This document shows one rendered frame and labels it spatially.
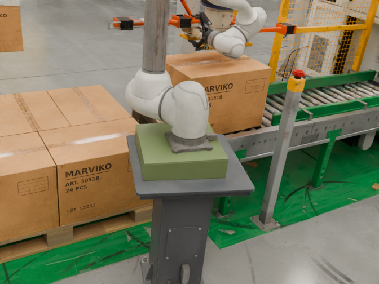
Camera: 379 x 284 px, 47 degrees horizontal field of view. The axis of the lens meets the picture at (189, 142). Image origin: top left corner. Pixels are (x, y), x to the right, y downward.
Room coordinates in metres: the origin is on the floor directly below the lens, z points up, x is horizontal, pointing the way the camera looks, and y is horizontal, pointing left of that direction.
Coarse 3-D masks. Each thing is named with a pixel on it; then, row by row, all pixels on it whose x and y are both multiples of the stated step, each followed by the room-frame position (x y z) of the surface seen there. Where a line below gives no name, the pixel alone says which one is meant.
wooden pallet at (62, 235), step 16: (128, 208) 2.08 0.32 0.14; (144, 208) 2.13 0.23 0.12; (80, 224) 1.91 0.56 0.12; (96, 224) 2.05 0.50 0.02; (112, 224) 2.06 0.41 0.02; (128, 224) 2.08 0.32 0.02; (16, 240) 1.72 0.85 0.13; (32, 240) 1.85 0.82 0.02; (48, 240) 1.81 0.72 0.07; (64, 240) 1.86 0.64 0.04; (80, 240) 1.91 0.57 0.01; (0, 256) 1.70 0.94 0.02; (16, 256) 1.72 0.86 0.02
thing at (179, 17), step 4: (172, 16) 2.46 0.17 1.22; (176, 16) 2.42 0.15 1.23; (180, 16) 2.48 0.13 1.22; (184, 16) 2.49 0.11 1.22; (188, 16) 2.46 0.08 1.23; (180, 20) 2.39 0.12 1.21; (184, 20) 2.40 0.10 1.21; (188, 20) 2.42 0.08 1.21; (172, 24) 2.45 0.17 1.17; (176, 24) 2.42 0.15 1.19; (180, 24) 2.40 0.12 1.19; (184, 24) 2.41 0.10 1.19; (188, 24) 2.42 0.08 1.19
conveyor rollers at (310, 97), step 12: (348, 84) 3.68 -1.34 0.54; (360, 84) 3.69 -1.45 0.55; (276, 96) 3.15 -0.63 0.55; (312, 96) 3.29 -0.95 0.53; (324, 96) 3.31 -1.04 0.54; (336, 96) 3.33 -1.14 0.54; (348, 96) 3.35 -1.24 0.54; (360, 96) 3.36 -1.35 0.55; (276, 108) 2.98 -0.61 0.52; (300, 108) 3.02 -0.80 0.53; (264, 120) 2.69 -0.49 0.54
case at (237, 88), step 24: (168, 72) 2.42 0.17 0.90; (192, 72) 2.33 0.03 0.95; (216, 72) 2.38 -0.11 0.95; (240, 72) 2.44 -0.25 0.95; (264, 72) 2.55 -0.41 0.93; (216, 96) 2.35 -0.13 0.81; (240, 96) 2.45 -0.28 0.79; (264, 96) 2.57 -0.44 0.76; (216, 120) 2.36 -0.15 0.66; (240, 120) 2.47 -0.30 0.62
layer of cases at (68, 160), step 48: (0, 96) 2.60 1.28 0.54; (48, 96) 2.68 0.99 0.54; (96, 96) 2.77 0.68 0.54; (0, 144) 1.99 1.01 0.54; (48, 144) 2.05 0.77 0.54; (96, 144) 2.11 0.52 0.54; (0, 192) 1.70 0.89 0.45; (48, 192) 1.82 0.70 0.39; (96, 192) 1.97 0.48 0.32; (0, 240) 1.68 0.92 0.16
